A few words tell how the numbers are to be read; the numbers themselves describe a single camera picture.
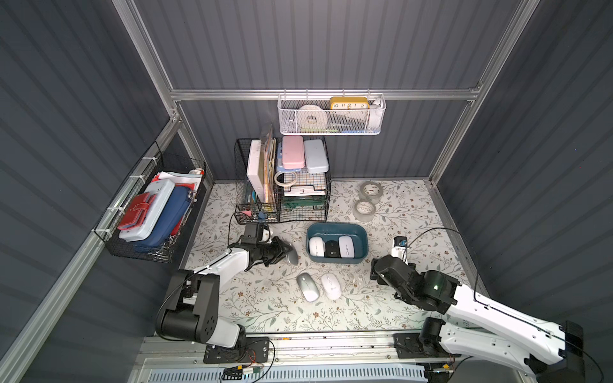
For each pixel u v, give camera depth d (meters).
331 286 0.84
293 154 0.95
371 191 1.16
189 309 0.44
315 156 1.00
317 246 0.94
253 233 0.73
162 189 0.69
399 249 0.66
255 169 0.91
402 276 0.54
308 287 0.85
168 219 0.67
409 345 0.74
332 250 0.94
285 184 0.92
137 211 0.62
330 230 0.99
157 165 0.79
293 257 0.89
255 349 0.74
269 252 0.78
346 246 0.94
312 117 0.86
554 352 0.40
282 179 0.96
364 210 1.09
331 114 0.90
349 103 0.87
